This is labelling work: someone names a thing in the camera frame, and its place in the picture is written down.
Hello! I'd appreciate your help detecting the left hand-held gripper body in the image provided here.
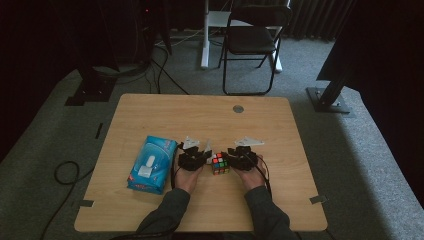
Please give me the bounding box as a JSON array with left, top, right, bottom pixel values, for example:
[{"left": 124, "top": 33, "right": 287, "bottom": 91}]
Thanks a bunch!
[{"left": 177, "top": 135, "right": 205, "bottom": 172}]

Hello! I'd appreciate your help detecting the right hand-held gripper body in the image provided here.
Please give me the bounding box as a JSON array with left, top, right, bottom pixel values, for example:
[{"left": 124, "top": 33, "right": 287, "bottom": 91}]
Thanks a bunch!
[{"left": 231, "top": 135, "right": 266, "bottom": 172}]

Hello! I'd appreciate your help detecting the white wet wipe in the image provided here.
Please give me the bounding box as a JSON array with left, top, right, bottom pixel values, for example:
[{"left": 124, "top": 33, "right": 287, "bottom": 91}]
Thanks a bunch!
[{"left": 202, "top": 138, "right": 215, "bottom": 165}]

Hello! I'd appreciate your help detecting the multicoloured puzzle cube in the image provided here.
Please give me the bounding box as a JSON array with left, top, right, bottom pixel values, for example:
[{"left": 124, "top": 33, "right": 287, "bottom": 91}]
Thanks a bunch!
[{"left": 211, "top": 151, "right": 231, "bottom": 176}]

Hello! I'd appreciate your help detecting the blue wet wipes packet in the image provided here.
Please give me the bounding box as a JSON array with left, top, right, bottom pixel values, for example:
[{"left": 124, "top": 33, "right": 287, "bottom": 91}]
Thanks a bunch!
[{"left": 126, "top": 134, "right": 179, "bottom": 196}]

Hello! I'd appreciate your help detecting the person's left hand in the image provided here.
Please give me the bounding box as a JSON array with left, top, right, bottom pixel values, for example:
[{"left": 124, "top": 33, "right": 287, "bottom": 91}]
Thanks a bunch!
[{"left": 172, "top": 155, "right": 205, "bottom": 195}]

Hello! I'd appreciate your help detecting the person's right hand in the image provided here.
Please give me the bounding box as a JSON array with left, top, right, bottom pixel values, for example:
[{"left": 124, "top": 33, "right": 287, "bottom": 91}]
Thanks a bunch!
[{"left": 231, "top": 154, "right": 268, "bottom": 192}]

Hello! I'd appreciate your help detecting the black metal stand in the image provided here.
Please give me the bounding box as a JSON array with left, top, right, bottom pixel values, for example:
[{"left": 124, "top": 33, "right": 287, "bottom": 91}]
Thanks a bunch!
[
  {"left": 64, "top": 66, "right": 118, "bottom": 107},
  {"left": 305, "top": 71, "right": 356, "bottom": 119}
]

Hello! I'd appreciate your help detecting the black folding chair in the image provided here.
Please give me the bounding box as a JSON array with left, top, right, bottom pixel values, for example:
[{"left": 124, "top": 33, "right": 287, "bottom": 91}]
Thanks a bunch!
[{"left": 218, "top": 4, "right": 294, "bottom": 97}]

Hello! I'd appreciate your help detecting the dark equipment rack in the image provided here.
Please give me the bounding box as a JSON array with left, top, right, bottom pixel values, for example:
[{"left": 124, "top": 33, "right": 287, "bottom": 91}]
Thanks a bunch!
[{"left": 132, "top": 0, "right": 173, "bottom": 69}]

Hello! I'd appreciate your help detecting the dark pleated curtain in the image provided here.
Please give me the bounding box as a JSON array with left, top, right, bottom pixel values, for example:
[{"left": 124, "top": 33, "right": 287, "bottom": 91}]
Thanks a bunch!
[{"left": 285, "top": 0, "right": 355, "bottom": 43}]

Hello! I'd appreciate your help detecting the right hand-held gripper cable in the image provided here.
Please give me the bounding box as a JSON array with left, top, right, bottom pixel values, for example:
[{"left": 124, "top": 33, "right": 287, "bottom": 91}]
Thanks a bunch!
[{"left": 244, "top": 152, "right": 273, "bottom": 198}]

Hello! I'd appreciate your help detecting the white desk frame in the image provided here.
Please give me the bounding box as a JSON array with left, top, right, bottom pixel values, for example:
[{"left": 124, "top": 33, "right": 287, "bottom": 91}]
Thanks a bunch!
[{"left": 200, "top": 0, "right": 292, "bottom": 74}]

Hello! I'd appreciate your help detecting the white floor cable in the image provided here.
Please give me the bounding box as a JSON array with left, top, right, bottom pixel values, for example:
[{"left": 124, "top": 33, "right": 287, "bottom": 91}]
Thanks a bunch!
[{"left": 154, "top": 27, "right": 205, "bottom": 48}]

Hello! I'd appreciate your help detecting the black looped floor cable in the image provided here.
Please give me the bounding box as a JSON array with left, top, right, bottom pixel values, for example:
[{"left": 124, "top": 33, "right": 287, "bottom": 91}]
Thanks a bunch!
[{"left": 39, "top": 160, "right": 96, "bottom": 240}]

